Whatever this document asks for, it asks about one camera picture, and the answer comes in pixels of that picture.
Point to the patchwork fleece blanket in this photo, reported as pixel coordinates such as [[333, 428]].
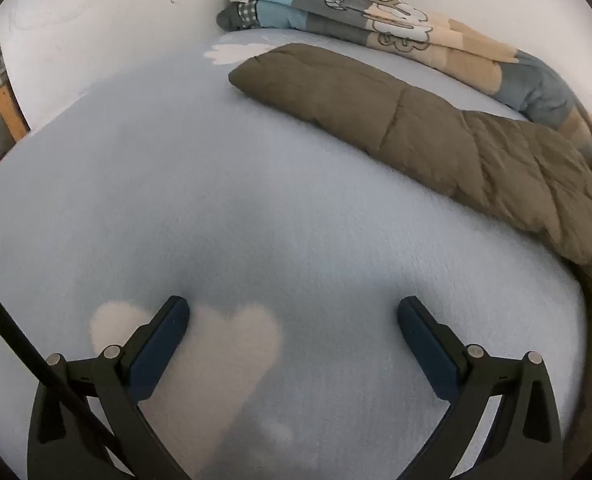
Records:
[[376, 15]]

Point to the olive quilted puffer jacket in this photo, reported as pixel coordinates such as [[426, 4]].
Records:
[[476, 155]]

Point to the wooden shelf unit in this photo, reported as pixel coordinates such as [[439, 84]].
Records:
[[0, 105]]

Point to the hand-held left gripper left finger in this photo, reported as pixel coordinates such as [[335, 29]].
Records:
[[160, 345]]

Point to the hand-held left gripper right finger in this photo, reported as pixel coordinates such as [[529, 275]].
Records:
[[426, 347]]

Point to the light blue bed sheet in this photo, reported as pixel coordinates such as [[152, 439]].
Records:
[[225, 185]]

